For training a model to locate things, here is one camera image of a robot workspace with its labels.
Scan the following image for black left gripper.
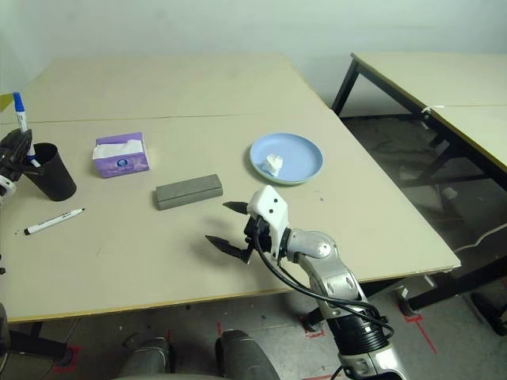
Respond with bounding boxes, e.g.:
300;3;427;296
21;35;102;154
0;128;45;183

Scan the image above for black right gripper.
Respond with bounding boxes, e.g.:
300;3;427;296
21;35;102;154
204;200;275;266

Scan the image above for white marker blue cap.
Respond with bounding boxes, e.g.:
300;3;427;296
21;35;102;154
13;91;36;158

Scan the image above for grey glasses case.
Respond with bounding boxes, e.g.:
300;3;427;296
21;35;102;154
154;173;224;212

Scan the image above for white marker black cap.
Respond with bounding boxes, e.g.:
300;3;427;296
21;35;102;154
23;206;86;237

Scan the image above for white tissue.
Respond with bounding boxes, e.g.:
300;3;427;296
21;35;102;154
260;154;284;177

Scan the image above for blue plate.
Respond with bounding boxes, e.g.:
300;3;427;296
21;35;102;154
249;132;324;184

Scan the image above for black plastic cup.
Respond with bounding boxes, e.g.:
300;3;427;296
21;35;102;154
23;142;78;203

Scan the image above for purple tissue box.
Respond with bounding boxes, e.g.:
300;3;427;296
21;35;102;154
92;131;153;180

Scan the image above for grey robot right leg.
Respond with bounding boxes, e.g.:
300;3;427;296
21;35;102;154
215;329;280;380

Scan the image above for grey robot leg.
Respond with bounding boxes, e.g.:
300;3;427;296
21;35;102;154
118;336;177;380
215;329;280;380

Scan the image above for grey robot left leg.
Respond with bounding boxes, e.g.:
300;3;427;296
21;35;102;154
118;336;177;380

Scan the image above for black table foot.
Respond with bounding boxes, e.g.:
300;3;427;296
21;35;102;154
407;256;507;312
0;332;80;363

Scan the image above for beige side table black legs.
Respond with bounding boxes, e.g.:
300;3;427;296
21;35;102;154
331;51;507;175

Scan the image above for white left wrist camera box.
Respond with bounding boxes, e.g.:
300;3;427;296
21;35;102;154
0;173;17;198

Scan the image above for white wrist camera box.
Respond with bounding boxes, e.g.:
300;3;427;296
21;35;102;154
246;184;293;263
0;173;17;198

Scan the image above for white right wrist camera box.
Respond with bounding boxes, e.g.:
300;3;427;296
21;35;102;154
246;184;293;263

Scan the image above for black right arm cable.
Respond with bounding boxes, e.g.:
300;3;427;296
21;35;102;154
253;221;395;380

